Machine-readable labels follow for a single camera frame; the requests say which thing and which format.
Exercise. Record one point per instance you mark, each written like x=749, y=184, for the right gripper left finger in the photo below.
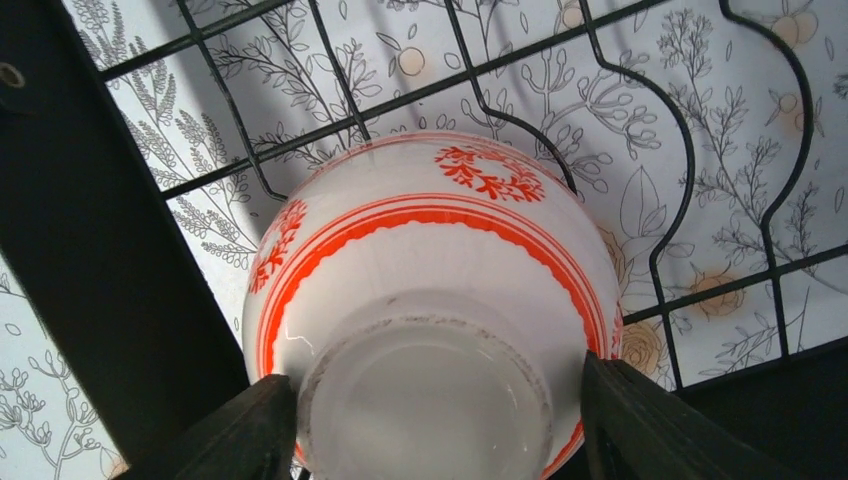
x=252, y=436

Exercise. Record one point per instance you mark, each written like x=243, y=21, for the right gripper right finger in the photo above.
x=634, y=429

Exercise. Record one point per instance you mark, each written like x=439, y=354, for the red patterned white bowl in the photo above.
x=432, y=297

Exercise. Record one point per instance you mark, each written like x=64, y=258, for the black wire dish rack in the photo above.
x=425, y=214

